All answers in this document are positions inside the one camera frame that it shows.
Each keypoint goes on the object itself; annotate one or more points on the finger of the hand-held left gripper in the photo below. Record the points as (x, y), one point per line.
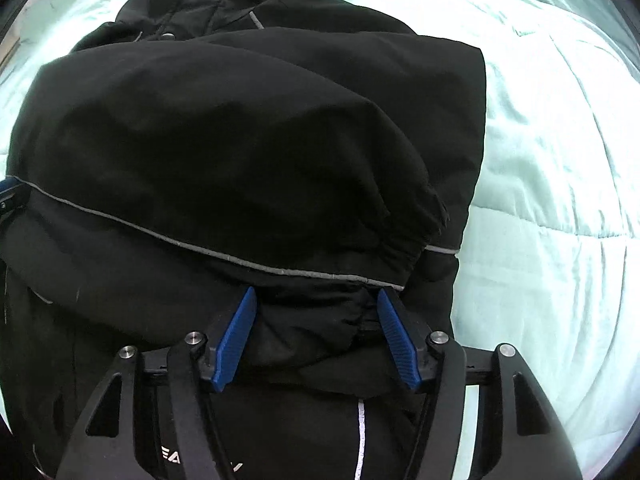
(7, 189)

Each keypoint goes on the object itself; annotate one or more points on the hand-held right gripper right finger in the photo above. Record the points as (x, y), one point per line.
(396, 345)

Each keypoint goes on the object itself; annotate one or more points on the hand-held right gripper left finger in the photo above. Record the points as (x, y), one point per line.
(235, 340)

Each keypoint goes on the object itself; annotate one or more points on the black jacket with grey piping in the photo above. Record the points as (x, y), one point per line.
(225, 160)

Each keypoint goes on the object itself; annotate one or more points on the teal quilted blanket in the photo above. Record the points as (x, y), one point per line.
(550, 160)

